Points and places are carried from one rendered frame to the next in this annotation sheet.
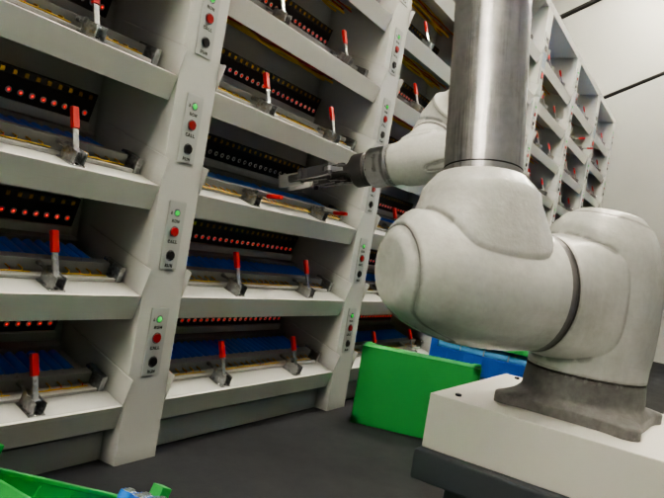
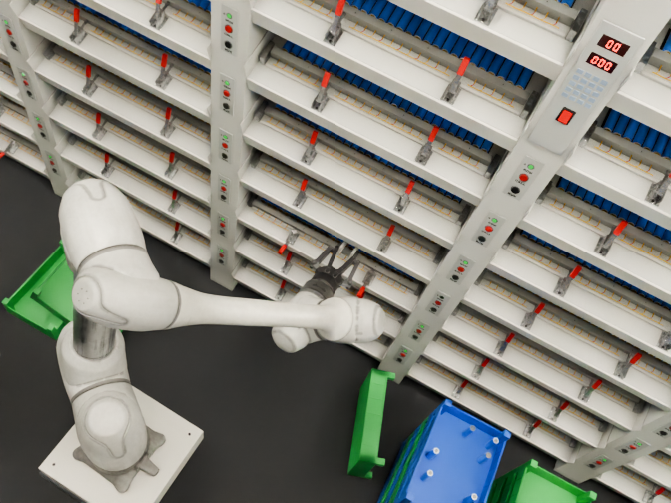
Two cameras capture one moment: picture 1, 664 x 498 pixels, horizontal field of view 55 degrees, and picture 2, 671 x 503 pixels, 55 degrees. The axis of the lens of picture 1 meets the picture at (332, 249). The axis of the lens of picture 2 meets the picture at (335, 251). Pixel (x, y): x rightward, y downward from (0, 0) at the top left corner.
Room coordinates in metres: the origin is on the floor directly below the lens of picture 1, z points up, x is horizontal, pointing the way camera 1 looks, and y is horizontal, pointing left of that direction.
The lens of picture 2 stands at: (1.12, -0.85, 2.15)
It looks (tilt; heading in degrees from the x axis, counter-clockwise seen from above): 57 degrees down; 70
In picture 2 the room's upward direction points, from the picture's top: 18 degrees clockwise
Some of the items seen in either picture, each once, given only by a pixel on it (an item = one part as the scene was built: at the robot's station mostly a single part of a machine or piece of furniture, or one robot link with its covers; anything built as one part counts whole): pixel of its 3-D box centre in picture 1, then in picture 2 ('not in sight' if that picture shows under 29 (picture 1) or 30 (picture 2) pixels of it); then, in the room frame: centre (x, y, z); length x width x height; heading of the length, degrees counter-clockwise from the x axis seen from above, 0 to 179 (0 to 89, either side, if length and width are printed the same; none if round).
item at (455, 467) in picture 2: not in sight; (455, 467); (1.76, -0.49, 0.44); 0.30 x 0.20 x 0.08; 59
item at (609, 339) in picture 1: (592, 290); (111, 426); (0.86, -0.36, 0.44); 0.18 x 0.16 x 0.22; 111
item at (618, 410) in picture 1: (585, 390); (124, 448); (0.88, -0.38, 0.30); 0.22 x 0.18 x 0.06; 144
